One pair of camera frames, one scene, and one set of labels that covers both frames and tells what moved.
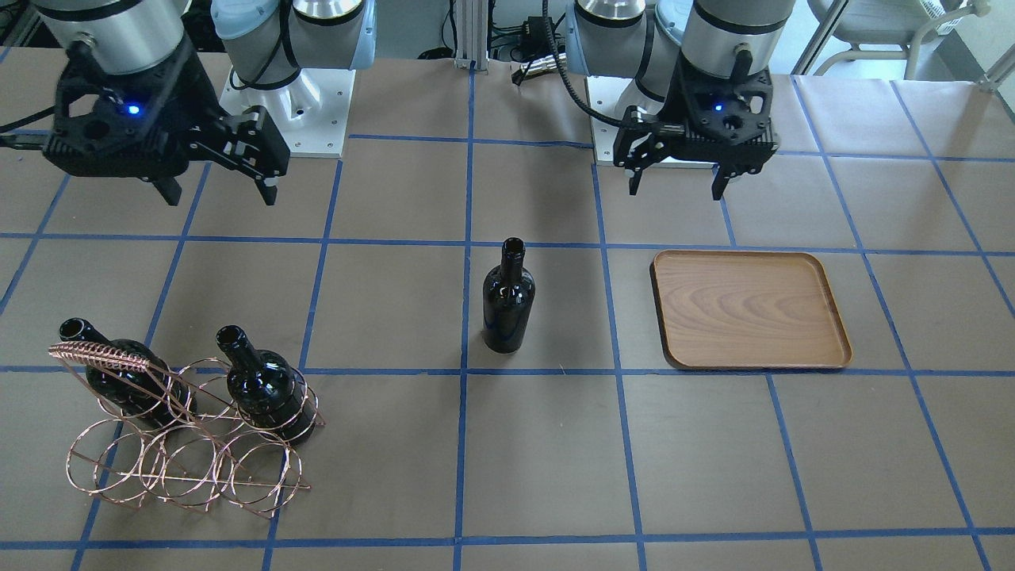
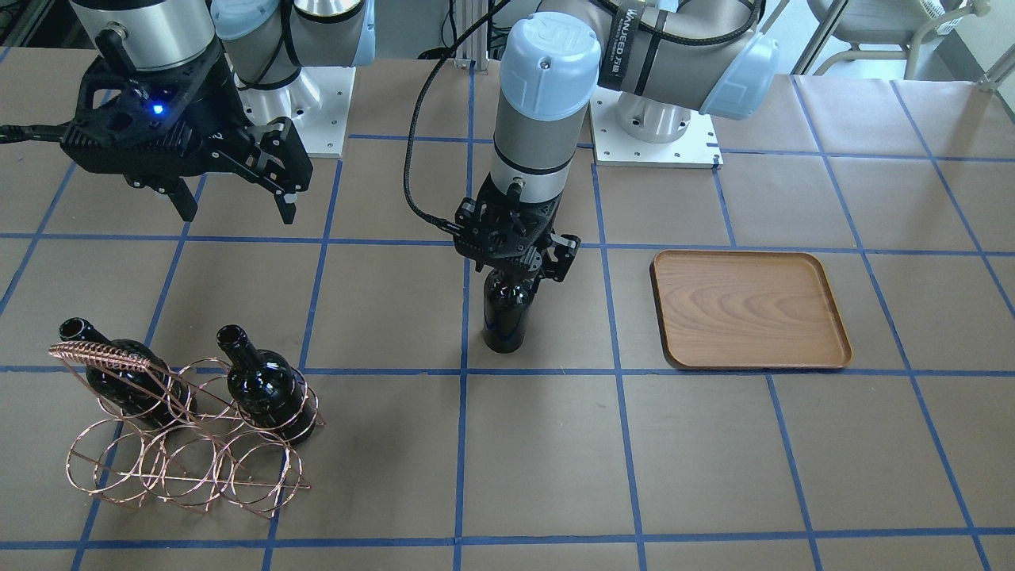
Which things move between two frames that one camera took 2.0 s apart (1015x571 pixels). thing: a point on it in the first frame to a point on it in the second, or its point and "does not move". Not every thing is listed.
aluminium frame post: (472, 35) does not move
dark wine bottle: (509, 294) does not move
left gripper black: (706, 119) to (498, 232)
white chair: (892, 28) does not move
